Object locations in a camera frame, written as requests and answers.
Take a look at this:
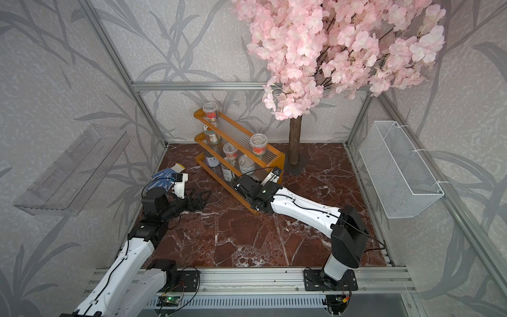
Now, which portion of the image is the pink blossom tree crown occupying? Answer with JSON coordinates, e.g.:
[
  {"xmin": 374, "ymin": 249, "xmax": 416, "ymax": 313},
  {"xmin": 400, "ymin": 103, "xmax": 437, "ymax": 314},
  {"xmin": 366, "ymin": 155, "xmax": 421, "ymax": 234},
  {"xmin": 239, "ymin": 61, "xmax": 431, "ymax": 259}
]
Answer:
[{"xmin": 234, "ymin": 1, "xmax": 446, "ymax": 121}]

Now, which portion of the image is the aluminium frame post right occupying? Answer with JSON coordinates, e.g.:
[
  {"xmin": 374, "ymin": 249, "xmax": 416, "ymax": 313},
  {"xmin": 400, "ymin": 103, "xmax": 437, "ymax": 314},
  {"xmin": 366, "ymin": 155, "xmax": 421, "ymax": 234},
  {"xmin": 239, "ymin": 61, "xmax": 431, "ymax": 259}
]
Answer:
[{"xmin": 345, "ymin": 92, "xmax": 372, "ymax": 147}]

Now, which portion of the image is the orange wooden three-tier shelf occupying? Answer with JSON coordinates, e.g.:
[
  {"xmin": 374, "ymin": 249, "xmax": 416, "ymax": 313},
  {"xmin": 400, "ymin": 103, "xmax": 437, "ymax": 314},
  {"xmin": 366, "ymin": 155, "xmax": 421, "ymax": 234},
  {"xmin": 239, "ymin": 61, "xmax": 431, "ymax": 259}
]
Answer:
[{"xmin": 194, "ymin": 108, "xmax": 285, "ymax": 214}]

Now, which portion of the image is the tin can purple label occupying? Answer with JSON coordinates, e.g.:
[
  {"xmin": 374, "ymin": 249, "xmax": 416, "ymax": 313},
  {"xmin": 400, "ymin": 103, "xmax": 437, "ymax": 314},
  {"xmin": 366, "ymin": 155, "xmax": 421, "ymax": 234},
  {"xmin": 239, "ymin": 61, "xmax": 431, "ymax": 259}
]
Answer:
[{"xmin": 204, "ymin": 151, "xmax": 220, "ymax": 168}]

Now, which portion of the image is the green circuit board left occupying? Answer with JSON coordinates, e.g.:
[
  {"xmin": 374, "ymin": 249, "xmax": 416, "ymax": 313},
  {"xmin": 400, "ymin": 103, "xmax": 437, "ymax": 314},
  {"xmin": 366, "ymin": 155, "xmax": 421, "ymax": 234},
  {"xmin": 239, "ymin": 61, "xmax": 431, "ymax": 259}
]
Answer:
[{"xmin": 157, "ymin": 295, "xmax": 182, "ymax": 308}]

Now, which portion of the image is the white wire mesh basket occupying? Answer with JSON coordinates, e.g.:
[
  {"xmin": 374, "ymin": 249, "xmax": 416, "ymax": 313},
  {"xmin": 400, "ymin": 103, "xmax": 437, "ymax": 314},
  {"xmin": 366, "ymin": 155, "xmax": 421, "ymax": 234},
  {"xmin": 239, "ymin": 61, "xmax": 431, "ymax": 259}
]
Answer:
[{"xmin": 359, "ymin": 121, "xmax": 444, "ymax": 219}]

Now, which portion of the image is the tall can green white label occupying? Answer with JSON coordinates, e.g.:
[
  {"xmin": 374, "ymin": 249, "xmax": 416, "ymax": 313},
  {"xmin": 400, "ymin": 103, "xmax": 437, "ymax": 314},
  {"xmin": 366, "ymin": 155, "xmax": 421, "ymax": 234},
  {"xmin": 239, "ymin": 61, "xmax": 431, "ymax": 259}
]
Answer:
[{"xmin": 220, "ymin": 162, "xmax": 236, "ymax": 182}]

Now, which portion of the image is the aluminium frame post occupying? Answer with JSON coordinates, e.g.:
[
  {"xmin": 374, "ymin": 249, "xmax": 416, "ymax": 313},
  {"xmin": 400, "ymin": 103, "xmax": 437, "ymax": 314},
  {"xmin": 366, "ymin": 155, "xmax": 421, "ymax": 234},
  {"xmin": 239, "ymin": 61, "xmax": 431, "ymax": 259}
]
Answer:
[
  {"xmin": 345, "ymin": 92, "xmax": 372, "ymax": 147},
  {"xmin": 78, "ymin": 0, "xmax": 168, "ymax": 147}
]

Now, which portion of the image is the clear seed jar middle shelf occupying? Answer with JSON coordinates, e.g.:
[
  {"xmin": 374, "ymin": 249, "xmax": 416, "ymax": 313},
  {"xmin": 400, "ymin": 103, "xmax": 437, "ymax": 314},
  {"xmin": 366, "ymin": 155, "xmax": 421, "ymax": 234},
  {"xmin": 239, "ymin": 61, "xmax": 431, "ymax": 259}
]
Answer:
[{"xmin": 223, "ymin": 143, "xmax": 238, "ymax": 165}]

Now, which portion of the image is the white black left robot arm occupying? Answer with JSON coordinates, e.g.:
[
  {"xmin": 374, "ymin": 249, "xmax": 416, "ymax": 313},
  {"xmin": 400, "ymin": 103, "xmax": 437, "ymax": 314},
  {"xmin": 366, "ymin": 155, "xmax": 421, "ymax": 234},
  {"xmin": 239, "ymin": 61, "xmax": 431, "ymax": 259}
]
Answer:
[{"xmin": 61, "ymin": 187, "xmax": 212, "ymax": 316}]

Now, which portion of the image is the brown tree trunk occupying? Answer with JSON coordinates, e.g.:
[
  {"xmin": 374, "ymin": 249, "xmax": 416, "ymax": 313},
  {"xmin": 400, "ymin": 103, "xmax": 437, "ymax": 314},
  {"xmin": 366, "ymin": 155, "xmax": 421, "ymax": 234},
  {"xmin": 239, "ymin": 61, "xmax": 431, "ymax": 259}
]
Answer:
[{"xmin": 288, "ymin": 116, "xmax": 302, "ymax": 166}]

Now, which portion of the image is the blue white work glove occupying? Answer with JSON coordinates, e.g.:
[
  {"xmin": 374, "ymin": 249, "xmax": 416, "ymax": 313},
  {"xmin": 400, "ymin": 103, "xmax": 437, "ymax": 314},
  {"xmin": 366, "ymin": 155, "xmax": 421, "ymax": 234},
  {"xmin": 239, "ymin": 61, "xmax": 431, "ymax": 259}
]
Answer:
[{"xmin": 142, "ymin": 163, "xmax": 186, "ymax": 195}]

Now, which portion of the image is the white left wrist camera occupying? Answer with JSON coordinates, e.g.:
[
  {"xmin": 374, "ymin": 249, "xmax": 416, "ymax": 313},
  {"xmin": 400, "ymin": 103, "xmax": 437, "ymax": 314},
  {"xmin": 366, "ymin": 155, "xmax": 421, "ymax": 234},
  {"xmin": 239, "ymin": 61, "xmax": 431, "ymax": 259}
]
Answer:
[{"xmin": 172, "ymin": 173, "xmax": 188, "ymax": 199}]

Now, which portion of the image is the clear seed jar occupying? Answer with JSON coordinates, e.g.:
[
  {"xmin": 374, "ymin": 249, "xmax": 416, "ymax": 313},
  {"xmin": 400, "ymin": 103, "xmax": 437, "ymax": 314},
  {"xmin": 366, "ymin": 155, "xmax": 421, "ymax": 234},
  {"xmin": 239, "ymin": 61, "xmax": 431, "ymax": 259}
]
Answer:
[
  {"xmin": 250, "ymin": 133, "xmax": 267, "ymax": 157},
  {"xmin": 202, "ymin": 102, "xmax": 219, "ymax": 122}
]

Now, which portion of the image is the aluminium horizontal back bar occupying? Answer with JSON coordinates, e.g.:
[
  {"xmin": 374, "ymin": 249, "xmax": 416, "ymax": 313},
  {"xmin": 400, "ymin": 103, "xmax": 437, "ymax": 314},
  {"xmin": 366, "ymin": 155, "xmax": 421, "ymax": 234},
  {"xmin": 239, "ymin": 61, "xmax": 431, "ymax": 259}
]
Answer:
[{"xmin": 132, "ymin": 82, "xmax": 265, "ymax": 91}]

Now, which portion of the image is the jar with red green lid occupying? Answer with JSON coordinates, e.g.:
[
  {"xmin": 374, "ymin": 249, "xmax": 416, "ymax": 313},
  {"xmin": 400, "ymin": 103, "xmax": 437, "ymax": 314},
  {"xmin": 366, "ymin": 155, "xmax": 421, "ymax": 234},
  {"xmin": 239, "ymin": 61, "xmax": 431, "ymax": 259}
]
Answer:
[{"xmin": 203, "ymin": 125, "xmax": 220, "ymax": 145}]

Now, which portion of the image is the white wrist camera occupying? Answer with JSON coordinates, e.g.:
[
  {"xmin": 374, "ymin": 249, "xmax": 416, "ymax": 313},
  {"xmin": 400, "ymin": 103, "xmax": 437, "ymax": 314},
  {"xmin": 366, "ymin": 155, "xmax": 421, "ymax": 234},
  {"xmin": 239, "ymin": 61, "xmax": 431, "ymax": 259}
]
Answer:
[
  {"xmin": 261, "ymin": 167, "xmax": 283, "ymax": 186},
  {"xmin": 172, "ymin": 173, "xmax": 188, "ymax": 199}
]

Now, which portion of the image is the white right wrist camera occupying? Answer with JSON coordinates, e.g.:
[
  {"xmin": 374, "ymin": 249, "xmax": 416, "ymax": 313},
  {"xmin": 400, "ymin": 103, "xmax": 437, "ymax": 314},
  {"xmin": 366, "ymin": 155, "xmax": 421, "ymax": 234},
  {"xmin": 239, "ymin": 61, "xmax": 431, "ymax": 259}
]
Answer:
[{"xmin": 261, "ymin": 167, "xmax": 283, "ymax": 186}]

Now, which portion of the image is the circuit board right with wires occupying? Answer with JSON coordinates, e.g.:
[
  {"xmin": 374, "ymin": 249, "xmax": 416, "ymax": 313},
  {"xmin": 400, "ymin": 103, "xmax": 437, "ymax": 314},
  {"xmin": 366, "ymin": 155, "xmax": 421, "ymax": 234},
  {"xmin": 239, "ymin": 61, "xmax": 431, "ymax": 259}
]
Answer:
[{"xmin": 322, "ymin": 295, "xmax": 351, "ymax": 316}]

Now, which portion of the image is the grey metal tree base plate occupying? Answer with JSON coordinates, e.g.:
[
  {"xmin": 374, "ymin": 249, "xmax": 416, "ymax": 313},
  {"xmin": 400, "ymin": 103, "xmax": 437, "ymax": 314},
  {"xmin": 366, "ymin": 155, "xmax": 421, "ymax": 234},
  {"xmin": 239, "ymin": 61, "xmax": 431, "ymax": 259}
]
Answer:
[{"xmin": 284, "ymin": 152, "xmax": 310, "ymax": 176}]

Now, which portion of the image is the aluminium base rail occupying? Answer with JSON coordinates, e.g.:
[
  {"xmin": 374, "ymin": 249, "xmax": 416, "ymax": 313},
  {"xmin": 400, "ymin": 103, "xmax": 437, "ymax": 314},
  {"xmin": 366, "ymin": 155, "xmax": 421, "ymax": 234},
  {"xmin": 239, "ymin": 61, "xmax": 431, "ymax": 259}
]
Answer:
[{"xmin": 183, "ymin": 267, "xmax": 417, "ymax": 296}]

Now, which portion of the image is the clear acrylic wall shelf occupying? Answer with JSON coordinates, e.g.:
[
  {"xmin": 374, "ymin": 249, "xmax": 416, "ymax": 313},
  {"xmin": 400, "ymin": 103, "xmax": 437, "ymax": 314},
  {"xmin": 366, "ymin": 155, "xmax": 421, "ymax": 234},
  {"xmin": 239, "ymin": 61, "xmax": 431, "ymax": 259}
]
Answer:
[{"xmin": 13, "ymin": 124, "xmax": 130, "ymax": 217}]

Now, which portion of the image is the aluminium frame post left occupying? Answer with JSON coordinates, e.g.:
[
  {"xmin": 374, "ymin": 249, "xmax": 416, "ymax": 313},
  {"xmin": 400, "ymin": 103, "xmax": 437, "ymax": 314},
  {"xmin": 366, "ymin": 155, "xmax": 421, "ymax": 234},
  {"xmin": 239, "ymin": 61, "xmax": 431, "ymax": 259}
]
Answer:
[{"xmin": 78, "ymin": 0, "xmax": 168, "ymax": 147}]

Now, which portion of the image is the silver tin can green label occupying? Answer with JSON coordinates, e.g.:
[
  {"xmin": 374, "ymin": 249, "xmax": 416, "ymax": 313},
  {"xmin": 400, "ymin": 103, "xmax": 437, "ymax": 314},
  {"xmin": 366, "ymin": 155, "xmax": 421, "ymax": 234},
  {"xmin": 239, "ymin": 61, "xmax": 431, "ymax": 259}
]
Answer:
[{"xmin": 238, "ymin": 155, "xmax": 256, "ymax": 176}]

